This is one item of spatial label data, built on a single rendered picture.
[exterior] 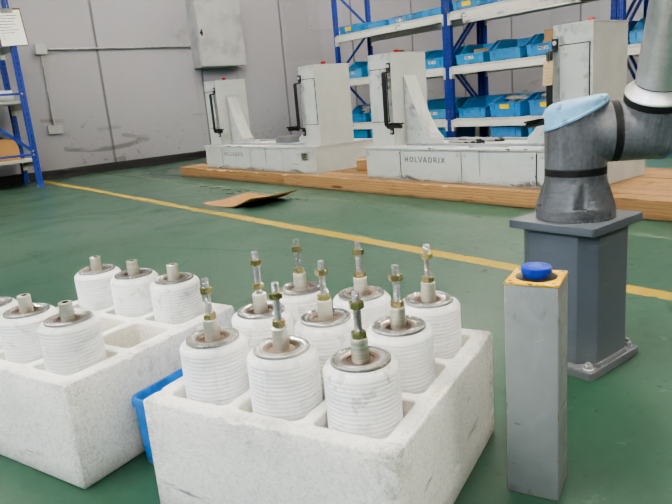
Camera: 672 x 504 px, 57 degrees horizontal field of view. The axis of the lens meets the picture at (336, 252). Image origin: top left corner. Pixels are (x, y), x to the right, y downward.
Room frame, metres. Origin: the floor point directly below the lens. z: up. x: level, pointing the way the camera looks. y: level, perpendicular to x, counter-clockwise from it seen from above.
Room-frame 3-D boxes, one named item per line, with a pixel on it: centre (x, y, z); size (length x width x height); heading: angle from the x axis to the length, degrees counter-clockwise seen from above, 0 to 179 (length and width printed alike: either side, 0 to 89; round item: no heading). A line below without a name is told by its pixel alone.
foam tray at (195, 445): (0.88, 0.02, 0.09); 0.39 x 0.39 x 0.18; 60
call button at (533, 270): (0.80, -0.26, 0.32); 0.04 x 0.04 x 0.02
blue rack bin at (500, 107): (6.33, -1.94, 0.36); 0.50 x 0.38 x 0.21; 128
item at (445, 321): (0.92, -0.14, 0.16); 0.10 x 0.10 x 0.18
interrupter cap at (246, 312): (0.94, 0.13, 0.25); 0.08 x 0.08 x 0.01
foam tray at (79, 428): (1.14, 0.48, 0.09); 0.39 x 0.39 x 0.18; 57
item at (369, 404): (0.72, -0.02, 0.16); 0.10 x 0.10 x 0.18
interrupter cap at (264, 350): (0.78, 0.08, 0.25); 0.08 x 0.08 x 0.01
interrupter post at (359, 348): (0.72, -0.02, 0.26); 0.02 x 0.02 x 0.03
